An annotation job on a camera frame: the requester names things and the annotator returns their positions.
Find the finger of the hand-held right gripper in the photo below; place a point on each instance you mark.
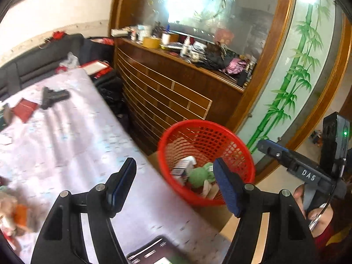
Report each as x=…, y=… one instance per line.
x=272, y=151

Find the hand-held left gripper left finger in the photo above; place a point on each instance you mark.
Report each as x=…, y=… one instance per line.
x=125, y=183

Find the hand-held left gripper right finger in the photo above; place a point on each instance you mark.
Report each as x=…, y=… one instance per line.
x=227, y=187

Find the red plastic basket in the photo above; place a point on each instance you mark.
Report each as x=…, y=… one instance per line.
x=192, y=132

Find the person's right hand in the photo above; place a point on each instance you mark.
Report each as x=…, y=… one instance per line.
x=316, y=214

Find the green sock ball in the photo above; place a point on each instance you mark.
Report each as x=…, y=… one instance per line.
x=198, y=178

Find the brown cardboard box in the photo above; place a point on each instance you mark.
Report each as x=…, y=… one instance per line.
x=211, y=220

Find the small white box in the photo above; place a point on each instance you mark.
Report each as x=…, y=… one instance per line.
x=183, y=167

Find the pink floral tablecloth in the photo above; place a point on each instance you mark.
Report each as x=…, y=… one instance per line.
x=68, y=148

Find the black smartphone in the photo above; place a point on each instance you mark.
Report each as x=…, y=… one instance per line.
x=154, y=250

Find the pink cloth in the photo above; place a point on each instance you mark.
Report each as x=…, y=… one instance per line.
x=236, y=66

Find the wooden cabinet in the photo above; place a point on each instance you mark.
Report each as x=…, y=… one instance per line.
x=165, y=88

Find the bamboo print glass panel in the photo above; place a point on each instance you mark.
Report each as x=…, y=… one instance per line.
x=299, y=46

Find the black cloth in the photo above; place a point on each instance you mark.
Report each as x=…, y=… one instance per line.
x=211, y=57

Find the black toy pistol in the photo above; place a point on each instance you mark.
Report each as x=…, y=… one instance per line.
x=53, y=96

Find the plush toy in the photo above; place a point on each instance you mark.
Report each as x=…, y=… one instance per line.
x=11, y=211

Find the red framed board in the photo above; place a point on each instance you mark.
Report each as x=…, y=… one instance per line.
x=96, y=67

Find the red pouch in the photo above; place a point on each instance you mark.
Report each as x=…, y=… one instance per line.
x=24, y=111

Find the clear plastic bag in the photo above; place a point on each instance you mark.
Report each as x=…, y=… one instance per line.
x=68, y=62

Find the small white bottle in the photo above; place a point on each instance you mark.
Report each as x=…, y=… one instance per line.
x=184, y=48

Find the black bag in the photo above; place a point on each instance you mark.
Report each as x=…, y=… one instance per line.
x=96, y=49

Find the wood-framed etched glass partition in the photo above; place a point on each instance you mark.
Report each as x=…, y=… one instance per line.
x=247, y=11

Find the yellow tape roll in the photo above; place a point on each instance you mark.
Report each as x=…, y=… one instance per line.
x=151, y=42

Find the black leather sofa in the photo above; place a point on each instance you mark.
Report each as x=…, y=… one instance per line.
x=35, y=66

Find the white cup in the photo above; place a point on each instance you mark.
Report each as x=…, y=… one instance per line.
x=166, y=38

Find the flat white box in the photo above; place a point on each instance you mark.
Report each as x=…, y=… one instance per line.
x=119, y=32

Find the white jar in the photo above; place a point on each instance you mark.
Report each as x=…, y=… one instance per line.
x=144, y=33

